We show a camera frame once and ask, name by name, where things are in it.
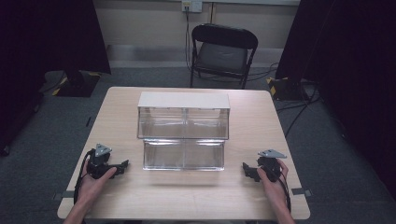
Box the person's left hand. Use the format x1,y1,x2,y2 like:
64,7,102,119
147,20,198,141
75,159,119,207

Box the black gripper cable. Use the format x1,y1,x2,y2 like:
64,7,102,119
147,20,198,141
72,148,96,205
277,170,292,214

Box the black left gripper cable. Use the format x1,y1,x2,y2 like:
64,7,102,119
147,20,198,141
72,148,96,205

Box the person's right hand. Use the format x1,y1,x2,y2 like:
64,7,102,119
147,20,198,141
256,158,290,207

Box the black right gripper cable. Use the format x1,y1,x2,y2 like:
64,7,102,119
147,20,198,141
277,170,292,214

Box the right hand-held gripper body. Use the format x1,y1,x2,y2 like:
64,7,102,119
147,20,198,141
257,148,288,184

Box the dark curtain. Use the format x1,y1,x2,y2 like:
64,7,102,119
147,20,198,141
275,0,396,200
0,0,112,157

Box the black stand base yellow stripes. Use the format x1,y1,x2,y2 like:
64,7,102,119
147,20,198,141
265,76,313,102
55,70,103,98

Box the black cable from wall socket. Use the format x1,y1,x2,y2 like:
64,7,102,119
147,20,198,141
184,5,193,73

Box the clear storage box white top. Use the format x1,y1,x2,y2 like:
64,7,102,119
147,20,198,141
136,91,232,172

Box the black floor cables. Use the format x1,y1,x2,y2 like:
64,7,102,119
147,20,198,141
248,61,323,139

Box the white wall socket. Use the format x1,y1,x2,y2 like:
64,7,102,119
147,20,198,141
181,0,204,14

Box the black folding chair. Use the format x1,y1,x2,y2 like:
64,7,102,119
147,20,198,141
189,22,260,91

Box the grey table strap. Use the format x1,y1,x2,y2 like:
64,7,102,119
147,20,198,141
290,187,313,197
51,189,76,202

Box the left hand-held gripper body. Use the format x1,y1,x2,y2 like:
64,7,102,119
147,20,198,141
86,143,114,180

